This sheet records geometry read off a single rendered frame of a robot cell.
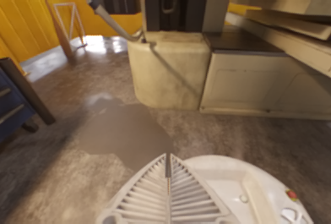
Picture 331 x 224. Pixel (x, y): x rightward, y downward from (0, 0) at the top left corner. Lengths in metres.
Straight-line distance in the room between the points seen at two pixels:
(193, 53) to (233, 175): 0.86
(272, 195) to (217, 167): 0.20
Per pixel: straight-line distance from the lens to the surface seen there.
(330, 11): 1.18
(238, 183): 0.73
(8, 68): 1.41
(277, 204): 0.69
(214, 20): 1.76
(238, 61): 1.26
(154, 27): 1.74
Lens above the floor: 0.91
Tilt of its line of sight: 41 degrees down
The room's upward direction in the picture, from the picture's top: 1 degrees clockwise
